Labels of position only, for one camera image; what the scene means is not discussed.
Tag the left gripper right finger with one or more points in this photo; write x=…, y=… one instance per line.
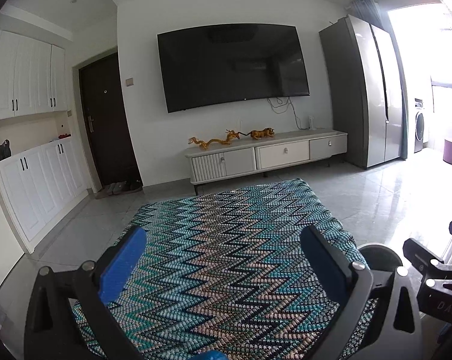
x=348, y=284

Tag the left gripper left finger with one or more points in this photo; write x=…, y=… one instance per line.
x=97, y=284

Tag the white round trash bin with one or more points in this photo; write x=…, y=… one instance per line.
x=380, y=257

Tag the teal zigzag woven rug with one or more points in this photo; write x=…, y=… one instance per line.
x=226, y=272

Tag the purple small bin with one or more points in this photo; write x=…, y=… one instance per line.
x=447, y=152

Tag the shoes by door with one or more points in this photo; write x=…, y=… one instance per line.
x=120, y=188

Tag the white router on cabinet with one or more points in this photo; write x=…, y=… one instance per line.
x=312, y=125

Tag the white low TV cabinet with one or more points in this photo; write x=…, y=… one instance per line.
x=247, y=156

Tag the white front-load washing machine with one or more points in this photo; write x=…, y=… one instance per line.
x=419, y=126

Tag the golden tiger figurine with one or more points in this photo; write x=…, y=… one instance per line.
x=261, y=134

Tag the dark brown entrance door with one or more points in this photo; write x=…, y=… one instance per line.
x=105, y=121

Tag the golden dragon figurine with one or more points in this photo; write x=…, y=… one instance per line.
x=231, y=136

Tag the black bag on shelf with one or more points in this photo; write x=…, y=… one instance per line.
x=5, y=150

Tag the silver double-door refrigerator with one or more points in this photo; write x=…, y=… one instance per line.
x=344, y=86

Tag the teal window curtain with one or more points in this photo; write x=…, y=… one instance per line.
x=382, y=100

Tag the white wall cupboard unit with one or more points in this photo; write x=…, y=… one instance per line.
x=43, y=180

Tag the large black wall television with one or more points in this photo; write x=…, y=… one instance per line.
x=221, y=63

